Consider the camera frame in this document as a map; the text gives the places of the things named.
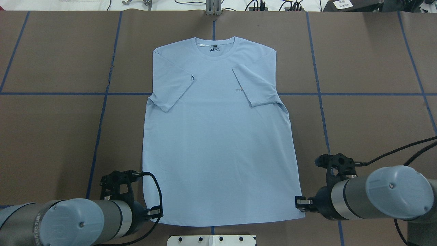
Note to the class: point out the brown paper table cover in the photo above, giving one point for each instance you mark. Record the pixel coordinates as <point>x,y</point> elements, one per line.
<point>47,141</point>

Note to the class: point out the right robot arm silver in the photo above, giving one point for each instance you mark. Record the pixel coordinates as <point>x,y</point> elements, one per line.
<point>397,192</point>

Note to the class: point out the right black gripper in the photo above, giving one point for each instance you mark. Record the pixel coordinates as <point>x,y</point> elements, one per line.
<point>322,202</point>

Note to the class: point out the blue tape line lengthwise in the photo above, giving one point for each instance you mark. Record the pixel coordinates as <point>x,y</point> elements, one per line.
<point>103,109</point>

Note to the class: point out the light blue t-shirt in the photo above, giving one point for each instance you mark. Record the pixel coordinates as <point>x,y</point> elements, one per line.
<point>217,136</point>

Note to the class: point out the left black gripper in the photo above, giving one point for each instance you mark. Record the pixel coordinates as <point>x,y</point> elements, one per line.
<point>138,210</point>

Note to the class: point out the black box with label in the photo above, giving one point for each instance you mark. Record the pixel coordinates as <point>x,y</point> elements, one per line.
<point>352,5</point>

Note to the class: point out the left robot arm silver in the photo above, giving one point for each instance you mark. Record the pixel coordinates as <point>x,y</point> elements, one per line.
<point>74,222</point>

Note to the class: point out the aluminium frame post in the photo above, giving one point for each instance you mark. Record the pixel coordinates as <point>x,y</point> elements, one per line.
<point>214,7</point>

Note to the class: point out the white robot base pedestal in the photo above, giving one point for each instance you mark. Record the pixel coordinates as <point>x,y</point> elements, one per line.
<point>212,240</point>

